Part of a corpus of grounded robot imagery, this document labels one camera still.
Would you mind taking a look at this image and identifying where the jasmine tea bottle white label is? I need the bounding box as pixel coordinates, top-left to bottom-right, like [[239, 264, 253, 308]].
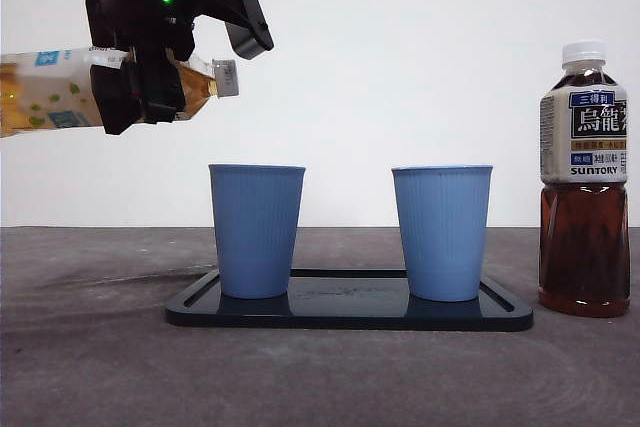
[[0, 45, 240, 139]]

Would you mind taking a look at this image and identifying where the blue ribbed cup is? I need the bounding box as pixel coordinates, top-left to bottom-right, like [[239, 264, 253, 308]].
[[391, 164, 495, 303], [207, 163, 307, 300]]

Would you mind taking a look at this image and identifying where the dark blue tray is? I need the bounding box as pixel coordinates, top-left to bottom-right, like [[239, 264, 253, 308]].
[[164, 268, 535, 333]]

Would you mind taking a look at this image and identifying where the dark oolong tea bottle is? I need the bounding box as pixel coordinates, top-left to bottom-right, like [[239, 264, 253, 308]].
[[538, 40, 631, 318]]

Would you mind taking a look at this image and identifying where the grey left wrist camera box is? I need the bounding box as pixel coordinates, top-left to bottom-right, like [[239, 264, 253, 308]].
[[223, 0, 275, 59]]

